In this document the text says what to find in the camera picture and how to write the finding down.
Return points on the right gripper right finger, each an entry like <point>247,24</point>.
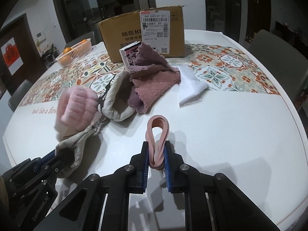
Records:
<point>172,163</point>

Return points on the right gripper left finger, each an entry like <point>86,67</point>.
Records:
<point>138,180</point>

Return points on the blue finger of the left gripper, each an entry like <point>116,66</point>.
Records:
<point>45,158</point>

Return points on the pink fluffy plush item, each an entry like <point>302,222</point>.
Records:
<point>76,108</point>

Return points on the small pink printed box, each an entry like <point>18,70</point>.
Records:
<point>128,53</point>

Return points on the grey dining chair left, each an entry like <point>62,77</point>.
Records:
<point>18,95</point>

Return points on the grey dining chair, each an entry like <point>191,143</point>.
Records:
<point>18,95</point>
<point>90,35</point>
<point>284,62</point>

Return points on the mauve fleece towel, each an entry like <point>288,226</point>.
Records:
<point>152,77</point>

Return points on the patterned table runner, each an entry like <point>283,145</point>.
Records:
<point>221,67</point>

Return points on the red poster on door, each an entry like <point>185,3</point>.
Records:
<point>11,56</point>

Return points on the white basket of oranges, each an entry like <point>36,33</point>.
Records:
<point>74,53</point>

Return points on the grey dining chair back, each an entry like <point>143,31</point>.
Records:
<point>90,35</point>

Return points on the brown cardboard box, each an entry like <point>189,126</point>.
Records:
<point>162,28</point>

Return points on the grey dining chair right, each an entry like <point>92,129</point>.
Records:
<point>284,62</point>

